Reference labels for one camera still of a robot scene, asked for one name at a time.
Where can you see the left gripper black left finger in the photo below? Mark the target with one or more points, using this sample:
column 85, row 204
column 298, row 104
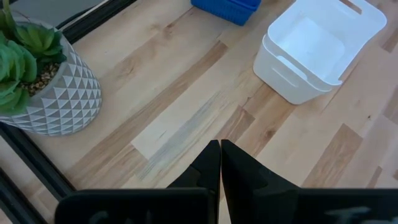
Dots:
column 186, row 205

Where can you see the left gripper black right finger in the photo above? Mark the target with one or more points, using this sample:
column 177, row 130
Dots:
column 264, row 202

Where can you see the white plastic basket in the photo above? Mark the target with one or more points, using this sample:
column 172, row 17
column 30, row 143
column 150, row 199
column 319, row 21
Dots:
column 311, row 46
column 280, row 90

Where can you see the blue plastic mesh basket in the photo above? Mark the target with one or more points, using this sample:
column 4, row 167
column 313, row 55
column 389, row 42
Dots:
column 224, row 14
column 248, row 3

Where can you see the succulent in patterned white pot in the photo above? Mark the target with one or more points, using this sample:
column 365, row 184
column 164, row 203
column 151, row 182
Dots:
column 68, row 102

